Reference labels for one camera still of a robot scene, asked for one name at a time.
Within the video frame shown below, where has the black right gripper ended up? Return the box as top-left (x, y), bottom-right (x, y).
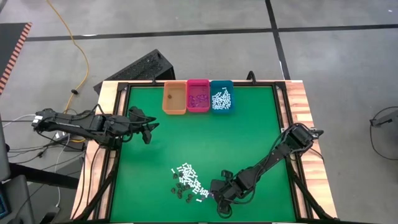
top-left (210, 170), bottom-right (247, 213)

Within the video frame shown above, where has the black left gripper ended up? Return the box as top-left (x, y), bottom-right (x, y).
top-left (124, 106), bottom-right (160, 144)

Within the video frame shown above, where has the orange plastic bin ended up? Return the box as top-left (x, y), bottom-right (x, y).
top-left (162, 81), bottom-right (188, 116)

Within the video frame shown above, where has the wooden table border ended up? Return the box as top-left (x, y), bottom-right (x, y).
top-left (70, 80), bottom-right (338, 223)

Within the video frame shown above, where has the black mesh computer case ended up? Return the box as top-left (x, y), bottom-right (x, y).
top-left (93, 49), bottom-right (177, 94)

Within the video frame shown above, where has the pink plastic bin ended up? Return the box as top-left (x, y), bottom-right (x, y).
top-left (186, 79), bottom-right (211, 113)

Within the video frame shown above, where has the blue plastic bin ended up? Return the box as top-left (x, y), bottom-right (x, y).
top-left (210, 80), bottom-right (235, 114)

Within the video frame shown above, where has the grey equipment cabinet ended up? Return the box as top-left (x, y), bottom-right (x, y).
top-left (0, 114), bottom-right (37, 224)

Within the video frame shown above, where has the black mat orange striped edge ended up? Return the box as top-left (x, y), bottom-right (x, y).
top-left (0, 22), bottom-right (33, 94)

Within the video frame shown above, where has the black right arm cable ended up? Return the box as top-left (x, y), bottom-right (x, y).
top-left (216, 201), bottom-right (233, 219)

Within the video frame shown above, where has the white cable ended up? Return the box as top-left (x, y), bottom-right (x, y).
top-left (54, 130), bottom-right (71, 208)

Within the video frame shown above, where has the yellow extension cable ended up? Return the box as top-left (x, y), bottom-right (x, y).
top-left (45, 0), bottom-right (90, 111)

